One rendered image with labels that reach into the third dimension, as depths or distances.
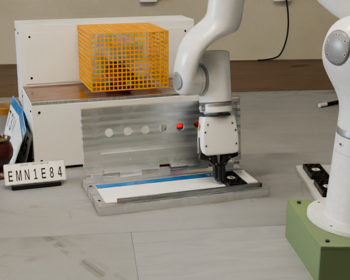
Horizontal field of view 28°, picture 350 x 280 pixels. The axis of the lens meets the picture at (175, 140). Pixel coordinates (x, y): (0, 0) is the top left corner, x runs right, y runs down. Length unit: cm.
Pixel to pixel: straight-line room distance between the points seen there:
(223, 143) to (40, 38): 68
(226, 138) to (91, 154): 35
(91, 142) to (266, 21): 206
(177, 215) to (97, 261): 29
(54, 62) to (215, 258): 94
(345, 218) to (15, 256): 68
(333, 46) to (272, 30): 243
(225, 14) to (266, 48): 204
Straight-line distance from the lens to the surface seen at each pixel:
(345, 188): 142
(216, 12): 171
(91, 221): 165
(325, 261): 137
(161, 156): 186
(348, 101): 137
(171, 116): 186
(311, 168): 197
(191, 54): 169
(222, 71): 176
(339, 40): 130
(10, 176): 187
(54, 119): 196
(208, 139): 177
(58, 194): 182
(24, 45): 214
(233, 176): 183
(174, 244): 153
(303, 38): 379
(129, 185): 180
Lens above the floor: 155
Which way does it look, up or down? 17 degrees down
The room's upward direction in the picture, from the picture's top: straight up
